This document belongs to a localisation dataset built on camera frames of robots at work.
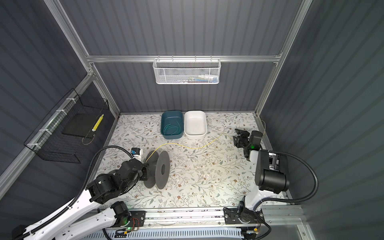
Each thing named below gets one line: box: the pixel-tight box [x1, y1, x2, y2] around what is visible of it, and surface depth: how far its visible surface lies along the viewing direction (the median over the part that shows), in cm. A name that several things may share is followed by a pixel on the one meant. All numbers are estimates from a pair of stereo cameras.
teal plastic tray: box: [160, 110, 184, 140], surface depth 110 cm
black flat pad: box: [62, 113, 100, 138], surface depth 75 cm
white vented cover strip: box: [84, 228, 244, 240], surface depth 72 cm
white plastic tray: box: [184, 110, 208, 139], surface depth 117 cm
